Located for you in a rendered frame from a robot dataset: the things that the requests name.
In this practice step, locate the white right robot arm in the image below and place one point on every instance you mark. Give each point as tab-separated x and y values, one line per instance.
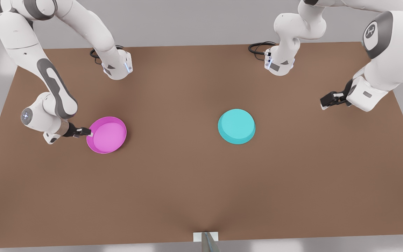
52	89

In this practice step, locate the pink plate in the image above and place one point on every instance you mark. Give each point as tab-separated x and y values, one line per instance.
106	134

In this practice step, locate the blue plate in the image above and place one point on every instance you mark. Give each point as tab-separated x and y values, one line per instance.
236	126

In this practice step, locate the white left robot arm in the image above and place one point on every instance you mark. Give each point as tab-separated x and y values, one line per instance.
383	49

